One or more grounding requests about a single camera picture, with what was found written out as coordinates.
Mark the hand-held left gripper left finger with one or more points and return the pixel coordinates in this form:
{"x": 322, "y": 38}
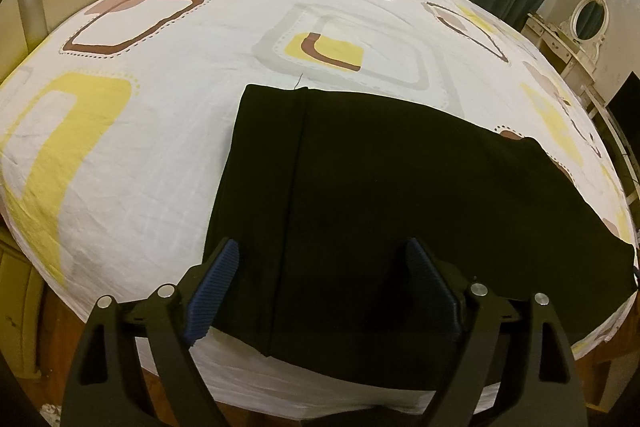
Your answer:
{"x": 215, "y": 292}

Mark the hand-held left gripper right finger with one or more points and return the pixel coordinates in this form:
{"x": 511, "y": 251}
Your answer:
{"x": 430, "y": 287}

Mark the black pants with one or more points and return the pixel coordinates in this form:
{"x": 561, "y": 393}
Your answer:
{"x": 375, "y": 182}

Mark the patterned white bed sheet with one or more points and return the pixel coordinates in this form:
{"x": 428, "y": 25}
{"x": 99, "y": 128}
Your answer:
{"x": 150, "y": 132}

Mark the cream bedside cabinet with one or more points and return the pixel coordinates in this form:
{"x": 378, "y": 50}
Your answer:
{"x": 20, "y": 307}

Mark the white television stand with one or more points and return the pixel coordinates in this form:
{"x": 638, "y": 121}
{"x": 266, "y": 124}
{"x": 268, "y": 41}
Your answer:
{"x": 607, "y": 127}

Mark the black television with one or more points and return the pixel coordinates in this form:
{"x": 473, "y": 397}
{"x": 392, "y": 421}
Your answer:
{"x": 625, "y": 107}

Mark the white dressing table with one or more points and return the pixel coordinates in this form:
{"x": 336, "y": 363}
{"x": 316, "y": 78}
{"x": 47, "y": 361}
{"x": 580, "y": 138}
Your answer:
{"x": 550, "y": 37}

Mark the white oval vanity mirror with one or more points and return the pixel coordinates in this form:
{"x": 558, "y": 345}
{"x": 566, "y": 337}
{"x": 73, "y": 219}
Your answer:
{"x": 590, "y": 18}

